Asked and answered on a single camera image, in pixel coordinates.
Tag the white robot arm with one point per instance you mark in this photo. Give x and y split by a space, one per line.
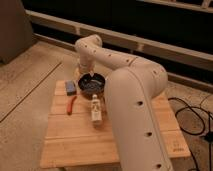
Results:
129 90

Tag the grey cabinet corner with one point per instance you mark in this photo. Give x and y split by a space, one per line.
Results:
16 33

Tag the white plastic bottle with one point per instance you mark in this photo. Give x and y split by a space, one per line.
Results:
96 115

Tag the dark ceramic bowl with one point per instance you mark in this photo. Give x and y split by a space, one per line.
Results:
90 85

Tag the blue sponge block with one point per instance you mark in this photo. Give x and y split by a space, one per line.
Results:
70 88

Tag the white metal railing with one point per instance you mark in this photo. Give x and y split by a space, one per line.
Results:
175 33

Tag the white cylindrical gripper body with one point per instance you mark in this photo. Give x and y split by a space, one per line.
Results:
85 67

